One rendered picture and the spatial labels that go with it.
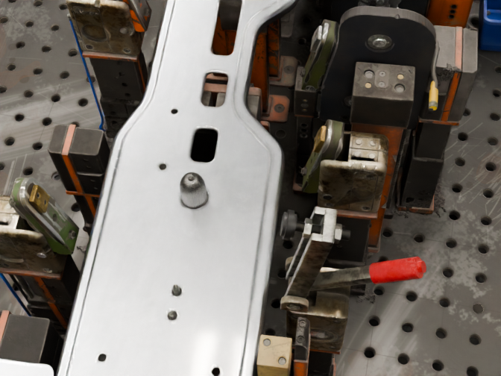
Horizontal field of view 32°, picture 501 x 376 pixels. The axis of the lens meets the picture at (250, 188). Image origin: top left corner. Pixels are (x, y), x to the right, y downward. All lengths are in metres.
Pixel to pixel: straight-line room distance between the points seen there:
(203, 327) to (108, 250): 0.15
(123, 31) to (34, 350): 0.46
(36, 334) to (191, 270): 0.20
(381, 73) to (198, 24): 0.31
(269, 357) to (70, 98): 0.77
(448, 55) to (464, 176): 0.39
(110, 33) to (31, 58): 0.39
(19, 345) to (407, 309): 0.59
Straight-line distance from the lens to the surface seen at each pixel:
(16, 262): 1.13
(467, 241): 1.41
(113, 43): 1.28
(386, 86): 1.02
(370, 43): 1.04
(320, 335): 1.02
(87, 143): 1.16
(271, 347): 0.93
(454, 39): 1.13
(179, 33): 1.23
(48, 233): 1.05
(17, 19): 1.70
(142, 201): 1.09
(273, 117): 1.49
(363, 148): 1.03
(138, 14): 1.23
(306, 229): 0.82
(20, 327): 1.07
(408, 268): 0.88
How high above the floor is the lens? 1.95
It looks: 61 degrees down
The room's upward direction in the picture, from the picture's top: 4 degrees counter-clockwise
